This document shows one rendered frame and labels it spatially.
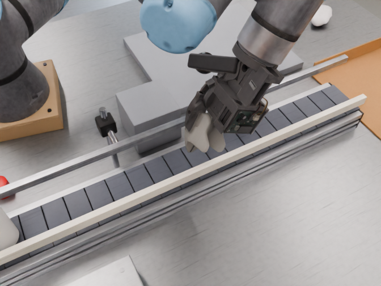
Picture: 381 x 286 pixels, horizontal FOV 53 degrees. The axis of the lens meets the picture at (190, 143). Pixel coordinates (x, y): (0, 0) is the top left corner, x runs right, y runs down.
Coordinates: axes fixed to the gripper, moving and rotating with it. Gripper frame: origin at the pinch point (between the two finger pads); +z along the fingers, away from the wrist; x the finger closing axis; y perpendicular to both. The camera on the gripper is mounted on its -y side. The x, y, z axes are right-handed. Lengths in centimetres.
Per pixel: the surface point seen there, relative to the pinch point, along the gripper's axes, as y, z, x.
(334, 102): 0.6, -12.4, 32.5
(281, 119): -0.7, -5.9, 21.3
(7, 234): 1.7, 17.4, -27.3
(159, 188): 4.7, 6.0, -6.3
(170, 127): -2.8, -1.0, -3.4
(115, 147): -3.1, 3.9, -12.2
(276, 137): 4.8, -5.9, 14.7
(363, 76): -6, -17, 49
